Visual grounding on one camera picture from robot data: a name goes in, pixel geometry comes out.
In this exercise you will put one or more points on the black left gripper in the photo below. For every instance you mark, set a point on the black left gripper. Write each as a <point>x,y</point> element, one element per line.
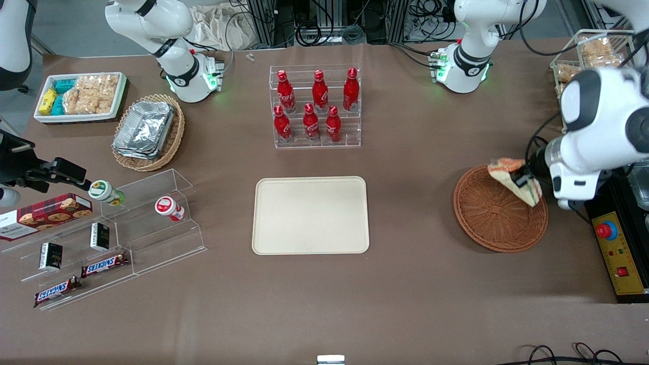
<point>536,163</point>

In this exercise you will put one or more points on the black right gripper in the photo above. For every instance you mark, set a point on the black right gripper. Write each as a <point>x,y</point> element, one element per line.
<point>11,163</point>

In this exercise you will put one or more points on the plastic sandwich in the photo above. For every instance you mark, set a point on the plastic sandwich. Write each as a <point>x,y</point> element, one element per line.
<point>507,170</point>

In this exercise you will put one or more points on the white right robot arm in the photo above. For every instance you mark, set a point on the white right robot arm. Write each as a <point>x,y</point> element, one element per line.
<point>152,20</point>

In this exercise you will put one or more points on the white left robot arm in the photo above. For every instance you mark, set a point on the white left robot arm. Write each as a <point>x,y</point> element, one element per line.
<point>598,111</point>

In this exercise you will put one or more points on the round brown wicker basket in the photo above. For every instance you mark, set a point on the round brown wicker basket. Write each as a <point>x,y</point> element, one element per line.
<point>487,218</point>

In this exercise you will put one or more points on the aluminium foil tray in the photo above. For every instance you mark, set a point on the aluminium foil tray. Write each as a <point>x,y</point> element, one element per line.
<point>144,129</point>

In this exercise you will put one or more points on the oval light wicker basket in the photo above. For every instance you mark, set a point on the oval light wicker basket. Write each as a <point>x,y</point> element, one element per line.
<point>175,137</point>

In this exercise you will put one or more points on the cream rectangular tray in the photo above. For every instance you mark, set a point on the cream rectangular tray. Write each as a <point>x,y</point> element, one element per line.
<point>310,215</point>

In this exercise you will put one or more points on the green sunflower cup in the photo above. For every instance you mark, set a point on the green sunflower cup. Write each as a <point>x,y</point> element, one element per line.
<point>104,191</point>

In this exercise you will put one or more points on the red tartan cookie box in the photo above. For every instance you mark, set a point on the red tartan cookie box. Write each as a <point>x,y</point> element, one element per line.
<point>45,215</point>

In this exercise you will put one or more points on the small black box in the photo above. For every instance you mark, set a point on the small black box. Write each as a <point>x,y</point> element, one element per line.
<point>50,256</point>
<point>100,236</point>

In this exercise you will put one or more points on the teal snack box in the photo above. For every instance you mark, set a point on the teal snack box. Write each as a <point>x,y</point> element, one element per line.
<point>58,105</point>
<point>65,85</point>

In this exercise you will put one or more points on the clear bag of rice crackers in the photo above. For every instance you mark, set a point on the clear bag of rice crackers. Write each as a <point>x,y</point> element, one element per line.
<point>597,50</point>
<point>101,94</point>
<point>73,101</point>
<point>567,73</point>

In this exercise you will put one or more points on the yellow snack box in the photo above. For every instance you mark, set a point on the yellow snack box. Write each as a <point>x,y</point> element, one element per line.
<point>48,101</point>

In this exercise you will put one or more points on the white rectangular bin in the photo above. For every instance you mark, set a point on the white rectangular bin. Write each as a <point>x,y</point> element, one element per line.
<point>119,96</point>

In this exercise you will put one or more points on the brown snickers bar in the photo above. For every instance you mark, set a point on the brown snickers bar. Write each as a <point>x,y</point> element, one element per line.
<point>57,290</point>
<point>104,264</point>

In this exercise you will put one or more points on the clear acrylic stepped shelf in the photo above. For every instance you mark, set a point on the clear acrylic stepped shelf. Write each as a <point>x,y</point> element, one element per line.
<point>76,274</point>
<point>167,243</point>

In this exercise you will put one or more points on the red lidded cup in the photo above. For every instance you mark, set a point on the red lidded cup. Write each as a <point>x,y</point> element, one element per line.
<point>167,207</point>

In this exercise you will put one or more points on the black box with metal plate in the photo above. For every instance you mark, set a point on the black box with metal plate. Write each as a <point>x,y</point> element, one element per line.
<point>640,190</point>

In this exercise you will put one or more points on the yellow emergency stop control box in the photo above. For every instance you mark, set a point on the yellow emergency stop control box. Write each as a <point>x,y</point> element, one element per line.
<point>616,253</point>

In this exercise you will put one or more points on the clear acrylic bottle rack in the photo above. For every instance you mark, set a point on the clear acrylic bottle rack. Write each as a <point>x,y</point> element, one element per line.
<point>350,132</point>

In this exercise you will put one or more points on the red cola bottle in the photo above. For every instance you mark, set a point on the red cola bottle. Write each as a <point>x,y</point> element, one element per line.
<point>333,126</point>
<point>282,126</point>
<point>320,94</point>
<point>351,91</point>
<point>311,124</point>
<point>285,96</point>

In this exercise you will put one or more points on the beige crumpled bag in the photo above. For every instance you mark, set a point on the beige crumpled bag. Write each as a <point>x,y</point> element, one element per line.
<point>218,30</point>

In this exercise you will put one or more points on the black aluminium frame post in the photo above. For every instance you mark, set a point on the black aluminium frame post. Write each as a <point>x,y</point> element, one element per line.
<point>266,23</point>
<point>390,20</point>

